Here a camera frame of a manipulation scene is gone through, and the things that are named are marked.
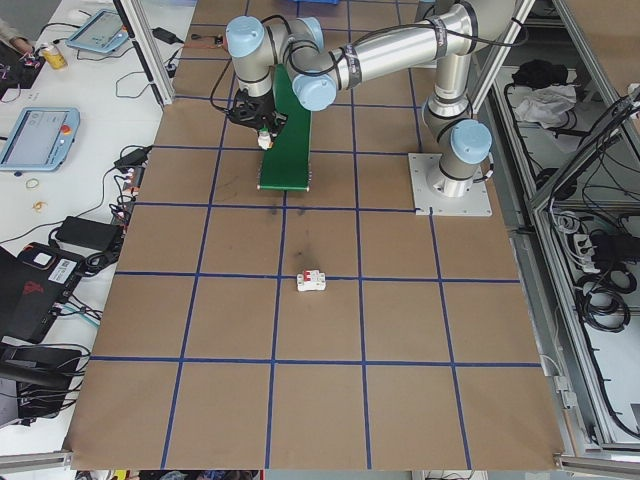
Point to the black electronics board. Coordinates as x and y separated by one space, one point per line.
15 82

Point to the bystander bare hand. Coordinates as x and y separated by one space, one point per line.
22 45

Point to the grey metal bracket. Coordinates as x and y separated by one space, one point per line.
565 392

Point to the beige sleeved forearm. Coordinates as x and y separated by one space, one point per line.
7 29

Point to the black case with red print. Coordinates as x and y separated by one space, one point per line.
37 290

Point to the white power strip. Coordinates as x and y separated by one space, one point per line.
582 247

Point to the grey blue teach pendant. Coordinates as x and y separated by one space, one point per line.
35 135
97 31

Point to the small conveyor controller board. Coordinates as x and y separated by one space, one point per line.
219 40

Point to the white crumpled cloth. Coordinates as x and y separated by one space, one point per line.
542 107

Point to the green belt conveyor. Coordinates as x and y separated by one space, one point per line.
290 160

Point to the white paper sheet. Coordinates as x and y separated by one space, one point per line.
6 405

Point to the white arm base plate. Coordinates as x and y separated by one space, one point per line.
475 205

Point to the small black power adapter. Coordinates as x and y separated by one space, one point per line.
165 34

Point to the black flat device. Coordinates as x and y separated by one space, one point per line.
35 360

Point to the yellow drink can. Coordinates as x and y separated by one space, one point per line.
54 59

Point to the black crumpled cloth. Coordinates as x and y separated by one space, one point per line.
540 72

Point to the V-shaped metal bar frame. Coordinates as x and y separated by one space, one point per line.
542 202

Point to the small white push button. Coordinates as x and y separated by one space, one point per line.
263 139

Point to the yellow rubber band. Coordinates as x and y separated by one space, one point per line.
40 205
28 181

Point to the aluminium corner extrusion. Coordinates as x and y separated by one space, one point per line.
35 460
597 460

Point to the aluminium profile post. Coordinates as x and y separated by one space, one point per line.
156 65

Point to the white circuit breaker red switch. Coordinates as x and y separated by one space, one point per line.
310 285

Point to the large black power adapter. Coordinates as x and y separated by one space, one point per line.
90 232

